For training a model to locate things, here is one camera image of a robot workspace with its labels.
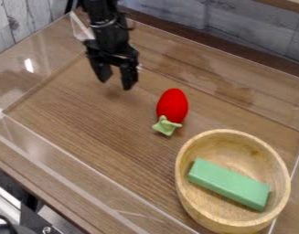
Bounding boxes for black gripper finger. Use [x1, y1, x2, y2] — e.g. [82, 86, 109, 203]
[89, 57, 112, 83]
[120, 62, 137, 90]

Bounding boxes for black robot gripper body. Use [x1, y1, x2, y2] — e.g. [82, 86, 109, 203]
[82, 39, 139, 69]

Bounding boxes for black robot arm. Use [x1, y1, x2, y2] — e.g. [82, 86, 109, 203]
[80, 0, 139, 90]

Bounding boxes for red plush strawberry fruit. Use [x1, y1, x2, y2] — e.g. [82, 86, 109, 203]
[151, 88, 188, 136]

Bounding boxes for light wooden bowl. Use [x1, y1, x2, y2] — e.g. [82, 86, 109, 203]
[175, 129, 291, 234]

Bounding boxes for green rectangular block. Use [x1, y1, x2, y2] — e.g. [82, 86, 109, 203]
[187, 158, 271, 212]

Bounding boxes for clear acrylic enclosure wall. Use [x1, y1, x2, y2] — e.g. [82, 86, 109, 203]
[0, 17, 299, 234]

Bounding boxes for black metal stand bracket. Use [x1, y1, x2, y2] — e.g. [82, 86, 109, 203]
[20, 194, 54, 234]

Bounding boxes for black cable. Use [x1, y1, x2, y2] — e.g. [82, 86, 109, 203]
[0, 212, 14, 234]

